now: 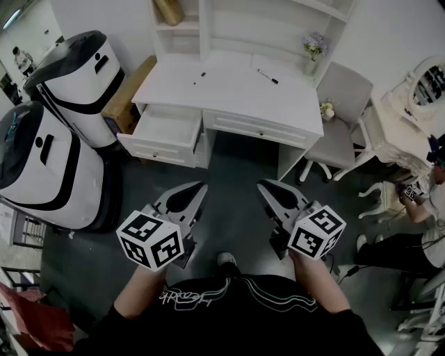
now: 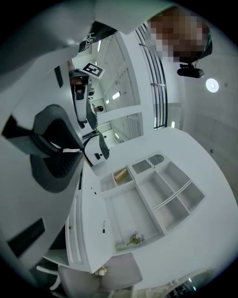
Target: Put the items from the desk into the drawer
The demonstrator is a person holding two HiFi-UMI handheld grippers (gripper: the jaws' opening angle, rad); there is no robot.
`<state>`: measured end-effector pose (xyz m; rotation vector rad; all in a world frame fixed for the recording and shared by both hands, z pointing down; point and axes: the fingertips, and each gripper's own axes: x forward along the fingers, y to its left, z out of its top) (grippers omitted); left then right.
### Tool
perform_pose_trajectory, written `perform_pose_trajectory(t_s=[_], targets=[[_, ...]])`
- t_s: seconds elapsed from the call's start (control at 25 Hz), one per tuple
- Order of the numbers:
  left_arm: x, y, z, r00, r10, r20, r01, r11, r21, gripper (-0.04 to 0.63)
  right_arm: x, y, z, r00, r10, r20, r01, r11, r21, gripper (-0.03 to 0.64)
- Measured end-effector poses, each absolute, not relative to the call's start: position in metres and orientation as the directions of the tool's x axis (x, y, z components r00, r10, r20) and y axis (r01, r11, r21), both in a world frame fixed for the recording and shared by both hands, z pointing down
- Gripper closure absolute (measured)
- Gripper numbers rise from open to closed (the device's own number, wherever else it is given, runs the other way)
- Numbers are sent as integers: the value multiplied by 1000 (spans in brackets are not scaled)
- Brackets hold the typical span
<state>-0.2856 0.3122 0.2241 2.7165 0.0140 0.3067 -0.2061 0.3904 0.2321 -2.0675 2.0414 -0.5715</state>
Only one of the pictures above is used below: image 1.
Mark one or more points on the purple flowers in white vase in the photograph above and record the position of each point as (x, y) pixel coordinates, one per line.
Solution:
(314, 45)

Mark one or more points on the black and white marker pen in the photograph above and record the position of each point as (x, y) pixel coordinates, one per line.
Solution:
(268, 76)

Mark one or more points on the person's right forearm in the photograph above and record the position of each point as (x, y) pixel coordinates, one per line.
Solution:
(320, 285)

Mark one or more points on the red cloth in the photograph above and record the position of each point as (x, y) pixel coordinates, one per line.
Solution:
(34, 320)

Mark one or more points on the black metal frame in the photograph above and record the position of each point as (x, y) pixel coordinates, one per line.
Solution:
(28, 244)

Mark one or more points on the oval white framed mirror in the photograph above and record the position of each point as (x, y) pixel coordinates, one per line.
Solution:
(427, 85)

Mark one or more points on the ceiling light strip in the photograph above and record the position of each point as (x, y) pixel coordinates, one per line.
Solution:
(11, 19)

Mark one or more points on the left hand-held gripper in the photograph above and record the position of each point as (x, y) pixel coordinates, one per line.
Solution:
(146, 240)

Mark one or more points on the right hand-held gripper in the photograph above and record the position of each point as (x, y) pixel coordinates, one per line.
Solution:
(318, 236)

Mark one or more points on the white vanity table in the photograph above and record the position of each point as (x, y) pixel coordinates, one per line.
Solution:
(393, 132)

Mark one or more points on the small white desk drawer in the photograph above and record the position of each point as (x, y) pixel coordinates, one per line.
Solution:
(167, 127)

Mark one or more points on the gold cylinder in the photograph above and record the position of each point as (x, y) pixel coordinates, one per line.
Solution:
(170, 12)

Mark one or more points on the grey white chair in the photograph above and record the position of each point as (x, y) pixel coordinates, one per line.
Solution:
(333, 146)

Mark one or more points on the white black mobile robot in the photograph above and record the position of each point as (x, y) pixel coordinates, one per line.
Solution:
(80, 80)

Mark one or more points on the person's black trouser leg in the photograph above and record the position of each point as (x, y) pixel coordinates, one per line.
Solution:
(231, 271)

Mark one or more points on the white desk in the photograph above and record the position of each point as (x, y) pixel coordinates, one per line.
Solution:
(226, 94)

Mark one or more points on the person's black printed shirt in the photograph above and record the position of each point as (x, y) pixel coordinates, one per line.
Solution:
(226, 330)

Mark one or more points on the person's left forearm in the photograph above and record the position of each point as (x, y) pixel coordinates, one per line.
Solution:
(139, 292)

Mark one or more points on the white carved stool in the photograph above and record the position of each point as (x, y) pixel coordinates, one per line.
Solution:
(379, 191)

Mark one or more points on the person's white shoe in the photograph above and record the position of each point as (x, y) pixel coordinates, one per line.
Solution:
(226, 259)

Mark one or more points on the brown cardboard box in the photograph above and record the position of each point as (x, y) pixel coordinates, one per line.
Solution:
(128, 94)

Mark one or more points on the small white flower pot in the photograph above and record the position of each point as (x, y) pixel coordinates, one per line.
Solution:
(327, 112)

